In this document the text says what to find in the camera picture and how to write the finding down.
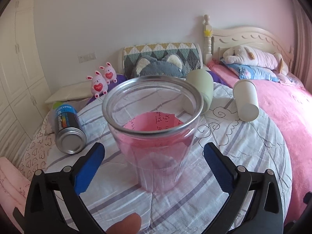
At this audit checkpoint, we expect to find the clear cup with pink paper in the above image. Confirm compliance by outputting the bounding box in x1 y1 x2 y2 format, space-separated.
102 75 203 193

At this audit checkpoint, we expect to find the white paper cup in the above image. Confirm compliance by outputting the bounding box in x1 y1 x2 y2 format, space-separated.
233 79 259 122

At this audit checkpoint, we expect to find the person's thumb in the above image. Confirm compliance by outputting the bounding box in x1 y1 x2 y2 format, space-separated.
106 213 142 234

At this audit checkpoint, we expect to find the pink folded blanket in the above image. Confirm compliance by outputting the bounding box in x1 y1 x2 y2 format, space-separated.
0 157 30 229

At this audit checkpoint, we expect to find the heart pattern bed sheet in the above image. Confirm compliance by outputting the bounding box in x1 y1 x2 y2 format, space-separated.
18 116 55 180

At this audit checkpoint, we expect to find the striped white quilt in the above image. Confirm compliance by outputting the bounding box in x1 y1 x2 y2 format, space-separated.
47 77 292 233

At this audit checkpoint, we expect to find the blue and silver can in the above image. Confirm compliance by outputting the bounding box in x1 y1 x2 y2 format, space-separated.
54 104 87 154

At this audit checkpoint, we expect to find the pink fleece blanket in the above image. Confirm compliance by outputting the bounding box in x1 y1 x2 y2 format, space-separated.
207 59 312 225

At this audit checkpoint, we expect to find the cream wardrobe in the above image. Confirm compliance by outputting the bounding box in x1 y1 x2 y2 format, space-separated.
1 0 51 166

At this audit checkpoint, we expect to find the cream bedside table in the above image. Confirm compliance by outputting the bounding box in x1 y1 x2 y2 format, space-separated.
45 81 93 104

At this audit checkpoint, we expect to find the left pink bunny toy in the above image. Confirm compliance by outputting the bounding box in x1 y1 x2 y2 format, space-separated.
86 70 108 99

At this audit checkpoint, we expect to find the pink bunny toy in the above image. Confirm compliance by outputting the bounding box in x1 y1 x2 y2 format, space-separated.
99 62 117 85
86 70 108 99

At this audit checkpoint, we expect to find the blue cartoon pillow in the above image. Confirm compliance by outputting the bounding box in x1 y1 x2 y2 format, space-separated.
226 64 280 82

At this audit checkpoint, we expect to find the green ceramic mug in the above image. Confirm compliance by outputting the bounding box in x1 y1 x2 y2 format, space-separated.
186 69 214 114

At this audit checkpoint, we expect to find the pink curtain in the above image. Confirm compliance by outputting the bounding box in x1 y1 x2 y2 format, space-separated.
292 0 311 92

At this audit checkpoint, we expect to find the right pink bunny toy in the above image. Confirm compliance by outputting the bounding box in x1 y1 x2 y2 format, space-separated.
99 62 117 85

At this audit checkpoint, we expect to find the purple cushion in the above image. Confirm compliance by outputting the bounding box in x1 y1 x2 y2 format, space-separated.
87 74 127 105

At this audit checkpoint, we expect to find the white and pink plush dog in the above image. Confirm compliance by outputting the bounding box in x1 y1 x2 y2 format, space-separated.
223 45 289 75

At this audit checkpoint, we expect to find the grey cat plush pillow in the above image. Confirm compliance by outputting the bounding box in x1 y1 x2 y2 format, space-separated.
131 54 191 79

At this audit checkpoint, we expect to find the diamond pattern quilted headboard cover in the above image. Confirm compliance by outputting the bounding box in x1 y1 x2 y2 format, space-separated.
117 42 203 79

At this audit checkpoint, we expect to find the cream wooden bed headboard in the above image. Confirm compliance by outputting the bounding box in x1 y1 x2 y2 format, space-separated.
201 14 294 67

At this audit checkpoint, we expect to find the yellow star sticker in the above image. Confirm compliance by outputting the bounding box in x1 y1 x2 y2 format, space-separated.
204 30 212 37

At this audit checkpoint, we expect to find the wall socket panel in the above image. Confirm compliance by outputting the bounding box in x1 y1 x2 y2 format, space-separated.
78 52 96 63

